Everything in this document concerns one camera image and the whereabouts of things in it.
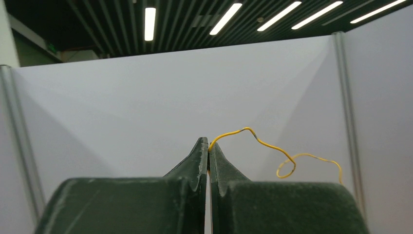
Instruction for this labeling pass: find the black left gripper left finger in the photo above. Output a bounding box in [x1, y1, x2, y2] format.
[35, 137, 208, 234]

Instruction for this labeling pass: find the yellow cable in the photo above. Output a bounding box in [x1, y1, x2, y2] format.
[208, 127, 344, 185]

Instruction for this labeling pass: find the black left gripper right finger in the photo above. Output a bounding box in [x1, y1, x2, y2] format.
[209, 144, 368, 234]

